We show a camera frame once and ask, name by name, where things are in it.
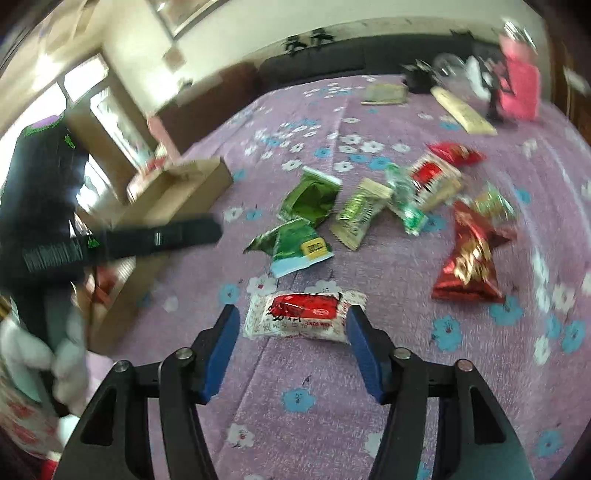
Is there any dark red foil bag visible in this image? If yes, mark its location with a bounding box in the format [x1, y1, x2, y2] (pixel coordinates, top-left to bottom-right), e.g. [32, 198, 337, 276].
[432, 200, 517, 304]

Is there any white red snack packet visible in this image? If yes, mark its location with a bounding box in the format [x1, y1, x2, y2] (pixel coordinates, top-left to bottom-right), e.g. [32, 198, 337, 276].
[242, 290, 367, 344]

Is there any clear green cake packet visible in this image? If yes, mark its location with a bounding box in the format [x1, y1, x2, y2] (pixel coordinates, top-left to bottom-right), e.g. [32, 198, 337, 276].
[462, 182, 516, 223]

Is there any clear green candy wrapper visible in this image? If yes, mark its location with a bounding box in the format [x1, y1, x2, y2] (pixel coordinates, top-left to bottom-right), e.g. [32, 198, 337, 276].
[385, 163, 428, 236]

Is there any green bag yellow label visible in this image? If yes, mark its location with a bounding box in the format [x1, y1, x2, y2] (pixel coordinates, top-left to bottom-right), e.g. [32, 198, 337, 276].
[270, 219, 334, 278]

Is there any white packet red square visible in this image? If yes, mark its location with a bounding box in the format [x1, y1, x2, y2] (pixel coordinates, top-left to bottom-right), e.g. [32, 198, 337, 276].
[407, 152, 463, 213]

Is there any cream green snack packet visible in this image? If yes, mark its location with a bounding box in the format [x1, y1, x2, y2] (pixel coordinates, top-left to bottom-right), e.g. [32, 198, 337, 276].
[329, 178, 392, 251]

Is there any dark green foil bag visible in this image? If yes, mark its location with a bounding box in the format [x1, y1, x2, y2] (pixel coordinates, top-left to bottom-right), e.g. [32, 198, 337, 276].
[243, 167, 342, 255]

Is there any small red wrapper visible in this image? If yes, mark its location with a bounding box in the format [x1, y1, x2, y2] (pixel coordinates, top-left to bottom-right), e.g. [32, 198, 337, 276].
[427, 142, 486, 168]

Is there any white gloved left hand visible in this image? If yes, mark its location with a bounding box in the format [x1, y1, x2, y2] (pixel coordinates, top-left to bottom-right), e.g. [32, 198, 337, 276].
[1, 305, 89, 416]

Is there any shallow cardboard box tray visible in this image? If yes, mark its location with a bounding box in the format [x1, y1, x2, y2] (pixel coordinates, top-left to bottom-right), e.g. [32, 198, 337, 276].
[77, 157, 233, 355]

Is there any brown armchair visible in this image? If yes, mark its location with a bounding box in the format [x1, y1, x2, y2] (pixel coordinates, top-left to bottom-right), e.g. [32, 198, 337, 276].
[147, 62, 259, 159]

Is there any purple floral tablecloth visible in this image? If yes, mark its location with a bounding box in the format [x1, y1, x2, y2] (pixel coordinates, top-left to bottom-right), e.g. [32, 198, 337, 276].
[111, 76, 590, 479]

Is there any framed horse painting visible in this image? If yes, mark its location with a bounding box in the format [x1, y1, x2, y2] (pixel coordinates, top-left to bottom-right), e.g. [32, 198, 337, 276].
[147, 0, 228, 40]

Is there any cream lotion tube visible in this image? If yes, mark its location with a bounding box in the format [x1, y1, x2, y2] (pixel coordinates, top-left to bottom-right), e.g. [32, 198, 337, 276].
[431, 86, 498, 136]

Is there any black clamp on sofa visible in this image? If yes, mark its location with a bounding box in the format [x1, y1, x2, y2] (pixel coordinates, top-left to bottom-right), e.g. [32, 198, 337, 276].
[283, 35, 308, 56]

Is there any olive green notebook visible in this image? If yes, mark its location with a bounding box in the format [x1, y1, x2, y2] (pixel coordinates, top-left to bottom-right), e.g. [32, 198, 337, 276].
[361, 83, 408, 106]

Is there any black pen cup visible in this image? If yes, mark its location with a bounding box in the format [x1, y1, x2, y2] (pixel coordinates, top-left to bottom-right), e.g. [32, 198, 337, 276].
[401, 59, 436, 95]

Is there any black phone stand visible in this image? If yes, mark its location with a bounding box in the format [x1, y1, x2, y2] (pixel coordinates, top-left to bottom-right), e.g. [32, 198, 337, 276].
[478, 51, 513, 125]

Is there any clear plastic cup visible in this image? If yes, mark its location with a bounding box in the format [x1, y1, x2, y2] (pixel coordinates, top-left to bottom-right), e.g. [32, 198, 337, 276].
[432, 53, 468, 89]

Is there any black sofa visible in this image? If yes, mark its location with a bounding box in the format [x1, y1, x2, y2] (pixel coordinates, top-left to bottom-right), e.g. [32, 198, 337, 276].
[259, 32, 481, 92]

